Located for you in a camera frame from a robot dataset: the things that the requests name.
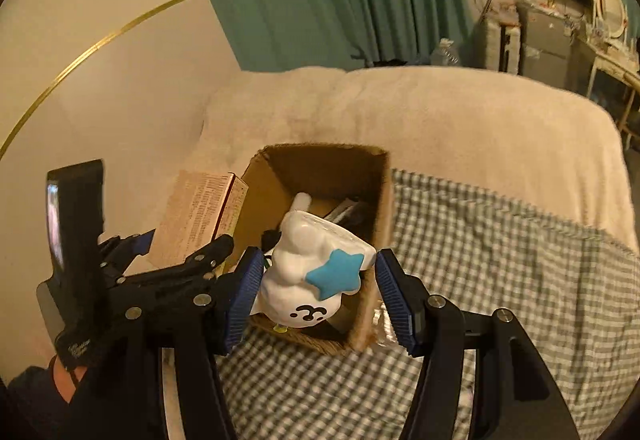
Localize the white oval mirror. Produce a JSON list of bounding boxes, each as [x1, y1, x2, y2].
[[595, 0, 628, 41]]

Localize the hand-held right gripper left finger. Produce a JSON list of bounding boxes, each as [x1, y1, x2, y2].
[[75, 247, 265, 440]]

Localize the clear water bottle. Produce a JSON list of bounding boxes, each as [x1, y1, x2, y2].
[[432, 38, 461, 68]]

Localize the white suitcase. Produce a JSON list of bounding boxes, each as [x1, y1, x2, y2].
[[472, 13, 503, 70]]

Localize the brown cardboard box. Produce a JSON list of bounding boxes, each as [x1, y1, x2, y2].
[[222, 143, 393, 357]]

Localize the dark packet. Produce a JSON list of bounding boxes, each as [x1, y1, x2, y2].
[[322, 199, 373, 228]]

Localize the grey cabinet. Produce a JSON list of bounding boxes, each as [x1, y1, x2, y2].
[[517, 3, 576, 84]]

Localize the crumpled clear plastic wrap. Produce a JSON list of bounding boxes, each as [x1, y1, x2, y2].
[[370, 300, 401, 348]]

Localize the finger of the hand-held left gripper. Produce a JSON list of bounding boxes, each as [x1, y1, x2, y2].
[[107, 235, 236, 308], [97, 229, 157, 266]]

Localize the white desk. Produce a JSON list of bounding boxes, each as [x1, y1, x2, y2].
[[585, 38, 640, 141]]

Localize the green white checkered cloth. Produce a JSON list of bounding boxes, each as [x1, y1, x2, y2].
[[215, 169, 640, 440]]

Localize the brown printed carton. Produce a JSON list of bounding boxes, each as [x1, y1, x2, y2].
[[148, 171, 249, 271]]

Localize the white figurine with blue star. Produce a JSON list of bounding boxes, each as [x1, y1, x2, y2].
[[257, 193, 377, 332]]

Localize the person's left forearm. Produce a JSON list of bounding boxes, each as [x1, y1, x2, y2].
[[5, 352, 101, 440]]

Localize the beige textured blanket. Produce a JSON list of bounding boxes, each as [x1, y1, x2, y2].
[[200, 65, 633, 246]]

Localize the white narrow cart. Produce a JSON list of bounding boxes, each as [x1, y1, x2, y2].
[[500, 18, 523, 74]]

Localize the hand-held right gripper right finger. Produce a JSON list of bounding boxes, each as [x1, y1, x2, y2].
[[375, 249, 581, 440]]

